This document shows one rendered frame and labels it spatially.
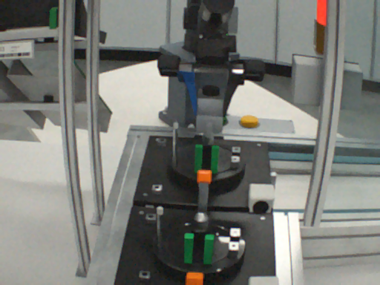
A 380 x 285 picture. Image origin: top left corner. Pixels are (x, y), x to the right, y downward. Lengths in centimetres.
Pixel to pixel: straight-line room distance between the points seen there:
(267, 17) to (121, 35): 113
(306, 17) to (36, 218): 318
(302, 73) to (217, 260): 30
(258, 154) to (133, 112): 51
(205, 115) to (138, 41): 331
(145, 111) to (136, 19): 272
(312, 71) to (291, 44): 325
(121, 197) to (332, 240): 39
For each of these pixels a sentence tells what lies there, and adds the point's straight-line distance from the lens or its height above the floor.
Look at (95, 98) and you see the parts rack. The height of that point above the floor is 113.
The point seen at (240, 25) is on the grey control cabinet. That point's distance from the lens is 409.
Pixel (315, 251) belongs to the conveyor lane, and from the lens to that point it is 100.
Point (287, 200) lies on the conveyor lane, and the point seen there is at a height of 92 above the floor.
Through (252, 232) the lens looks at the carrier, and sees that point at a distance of 92.
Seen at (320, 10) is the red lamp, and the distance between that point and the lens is 83.
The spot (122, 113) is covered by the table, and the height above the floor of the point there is 86.
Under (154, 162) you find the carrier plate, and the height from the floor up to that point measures 97.
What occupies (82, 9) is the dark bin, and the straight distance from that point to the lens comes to 94.
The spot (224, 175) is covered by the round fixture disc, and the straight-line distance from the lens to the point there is 102.
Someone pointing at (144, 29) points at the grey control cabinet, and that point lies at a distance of 424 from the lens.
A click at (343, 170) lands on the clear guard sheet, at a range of 92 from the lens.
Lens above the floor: 152
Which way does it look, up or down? 28 degrees down
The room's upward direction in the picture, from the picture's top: 2 degrees clockwise
